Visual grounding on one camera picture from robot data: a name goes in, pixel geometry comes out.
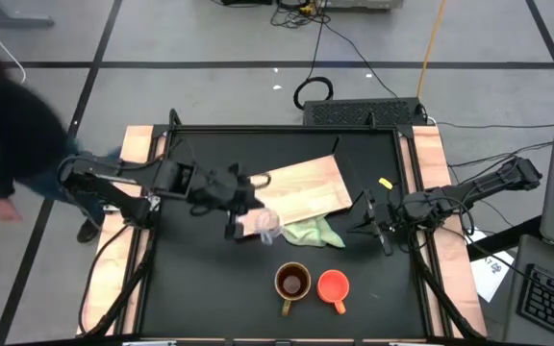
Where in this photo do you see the yellow cable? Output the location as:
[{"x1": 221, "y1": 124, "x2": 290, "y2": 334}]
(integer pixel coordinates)
[{"x1": 415, "y1": 0, "x2": 447, "y2": 100}]

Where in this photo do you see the orange plastic mug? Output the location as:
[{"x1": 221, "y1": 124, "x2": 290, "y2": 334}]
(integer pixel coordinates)
[{"x1": 316, "y1": 268, "x2": 351, "y2": 316}]

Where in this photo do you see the person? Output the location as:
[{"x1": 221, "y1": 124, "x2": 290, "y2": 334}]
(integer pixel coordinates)
[{"x1": 0, "y1": 35, "x2": 130, "y2": 244}]

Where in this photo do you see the black keyboard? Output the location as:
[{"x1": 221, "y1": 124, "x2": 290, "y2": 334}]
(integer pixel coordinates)
[{"x1": 516, "y1": 263, "x2": 554, "y2": 345}]

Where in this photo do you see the coiled black cable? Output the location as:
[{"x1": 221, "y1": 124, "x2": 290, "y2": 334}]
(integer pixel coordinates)
[{"x1": 291, "y1": 76, "x2": 335, "y2": 111}]

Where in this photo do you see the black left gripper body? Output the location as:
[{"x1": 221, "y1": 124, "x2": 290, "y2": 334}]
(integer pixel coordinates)
[{"x1": 189, "y1": 162, "x2": 264, "y2": 218}]

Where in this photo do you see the teal brown glazed ceramic mug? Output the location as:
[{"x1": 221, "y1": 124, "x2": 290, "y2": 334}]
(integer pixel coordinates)
[{"x1": 273, "y1": 260, "x2": 313, "y2": 318}]

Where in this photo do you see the white paper sheet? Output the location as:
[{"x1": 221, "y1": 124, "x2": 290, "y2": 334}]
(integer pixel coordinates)
[{"x1": 467, "y1": 229, "x2": 516, "y2": 304}]

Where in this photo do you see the person's shoe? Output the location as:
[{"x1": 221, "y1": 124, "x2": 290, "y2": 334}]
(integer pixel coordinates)
[{"x1": 75, "y1": 217, "x2": 101, "y2": 244}]

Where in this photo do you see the green microfiber cloth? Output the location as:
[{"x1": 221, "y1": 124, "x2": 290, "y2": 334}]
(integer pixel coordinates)
[{"x1": 280, "y1": 215, "x2": 347, "y2": 250}]

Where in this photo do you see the wooden shelf with black frame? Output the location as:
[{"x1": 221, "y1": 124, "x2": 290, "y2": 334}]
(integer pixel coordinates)
[{"x1": 239, "y1": 135, "x2": 355, "y2": 237}]

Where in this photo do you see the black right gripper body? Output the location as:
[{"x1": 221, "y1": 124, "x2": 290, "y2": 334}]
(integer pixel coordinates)
[{"x1": 376, "y1": 190, "x2": 433, "y2": 231}]

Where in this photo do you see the tangled black cable bundle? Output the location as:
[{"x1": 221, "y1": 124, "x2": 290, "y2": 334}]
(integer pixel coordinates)
[{"x1": 268, "y1": 0, "x2": 332, "y2": 29}]

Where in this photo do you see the black computer case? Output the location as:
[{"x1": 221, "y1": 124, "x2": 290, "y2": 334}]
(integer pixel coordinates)
[{"x1": 301, "y1": 96, "x2": 428, "y2": 128}]

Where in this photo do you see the grey desk leg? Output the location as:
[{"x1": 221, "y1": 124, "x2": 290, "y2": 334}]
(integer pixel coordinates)
[{"x1": 0, "y1": 0, "x2": 56, "y2": 29}]

